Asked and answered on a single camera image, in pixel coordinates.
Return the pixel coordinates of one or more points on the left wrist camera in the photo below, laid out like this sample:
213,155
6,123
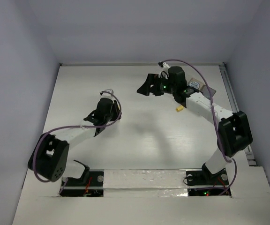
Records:
108,93

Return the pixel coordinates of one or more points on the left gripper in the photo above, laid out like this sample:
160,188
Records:
116,112

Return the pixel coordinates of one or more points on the orange plastic container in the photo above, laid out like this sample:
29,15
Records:
201,83

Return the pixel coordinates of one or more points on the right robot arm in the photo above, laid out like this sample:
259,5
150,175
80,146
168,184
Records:
232,128

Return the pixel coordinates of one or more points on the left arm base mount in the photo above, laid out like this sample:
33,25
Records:
89,184

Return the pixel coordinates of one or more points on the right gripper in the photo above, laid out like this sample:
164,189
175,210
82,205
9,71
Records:
146,88

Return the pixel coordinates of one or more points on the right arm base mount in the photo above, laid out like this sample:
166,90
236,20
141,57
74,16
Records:
198,185

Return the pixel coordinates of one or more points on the yellow marker cap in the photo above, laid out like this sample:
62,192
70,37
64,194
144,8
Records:
179,108

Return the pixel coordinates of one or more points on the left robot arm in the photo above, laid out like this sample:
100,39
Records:
49,158

